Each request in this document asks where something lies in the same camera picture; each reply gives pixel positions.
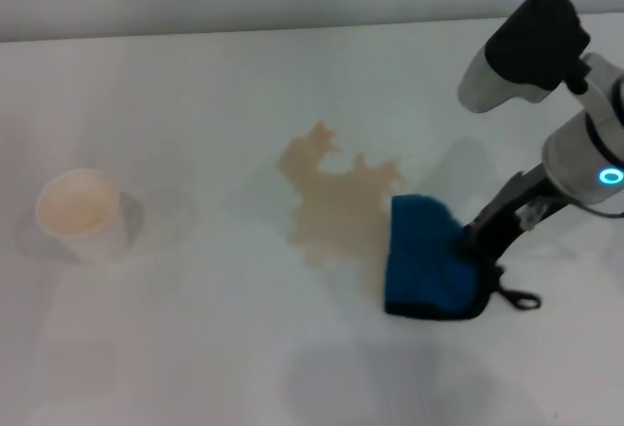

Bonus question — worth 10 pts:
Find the brown water stain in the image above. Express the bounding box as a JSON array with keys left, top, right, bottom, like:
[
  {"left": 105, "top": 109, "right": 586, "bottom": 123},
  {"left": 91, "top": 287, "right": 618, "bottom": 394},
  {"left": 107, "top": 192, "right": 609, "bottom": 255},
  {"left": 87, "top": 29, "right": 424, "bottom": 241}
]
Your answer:
[{"left": 276, "top": 119, "right": 408, "bottom": 296}]

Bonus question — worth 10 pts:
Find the blue rag with black trim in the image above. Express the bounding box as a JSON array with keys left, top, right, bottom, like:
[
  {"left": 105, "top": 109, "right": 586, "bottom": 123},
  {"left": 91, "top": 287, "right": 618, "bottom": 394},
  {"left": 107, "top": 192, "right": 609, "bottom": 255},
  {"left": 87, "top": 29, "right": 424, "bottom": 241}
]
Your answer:
[{"left": 382, "top": 193, "right": 543, "bottom": 323}]

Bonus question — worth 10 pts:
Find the small white cable plug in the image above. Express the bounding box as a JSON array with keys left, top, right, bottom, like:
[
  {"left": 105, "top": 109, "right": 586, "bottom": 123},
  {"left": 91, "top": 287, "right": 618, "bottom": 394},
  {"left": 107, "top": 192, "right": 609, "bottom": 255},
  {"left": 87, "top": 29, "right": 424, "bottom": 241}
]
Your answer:
[{"left": 520, "top": 202, "right": 544, "bottom": 230}]

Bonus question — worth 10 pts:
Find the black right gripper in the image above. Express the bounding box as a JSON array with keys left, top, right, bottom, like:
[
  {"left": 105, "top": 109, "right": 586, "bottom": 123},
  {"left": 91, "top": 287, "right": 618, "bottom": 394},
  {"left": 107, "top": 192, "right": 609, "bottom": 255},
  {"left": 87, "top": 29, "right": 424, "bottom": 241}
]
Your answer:
[{"left": 449, "top": 161, "right": 558, "bottom": 266}]

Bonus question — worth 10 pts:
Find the white paper cup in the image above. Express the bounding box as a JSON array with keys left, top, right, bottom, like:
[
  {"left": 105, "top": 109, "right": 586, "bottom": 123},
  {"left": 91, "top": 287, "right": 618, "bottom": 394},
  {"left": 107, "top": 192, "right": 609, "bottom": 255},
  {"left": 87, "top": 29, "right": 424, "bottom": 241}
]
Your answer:
[{"left": 34, "top": 168, "right": 145, "bottom": 265}]

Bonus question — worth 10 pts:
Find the thin black cable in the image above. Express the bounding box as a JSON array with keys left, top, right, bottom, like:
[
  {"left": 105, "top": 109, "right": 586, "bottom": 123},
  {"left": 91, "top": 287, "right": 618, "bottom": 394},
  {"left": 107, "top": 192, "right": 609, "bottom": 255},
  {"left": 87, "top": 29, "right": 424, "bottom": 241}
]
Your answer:
[{"left": 581, "top": 203, "right": 624, "bottom": 220}]

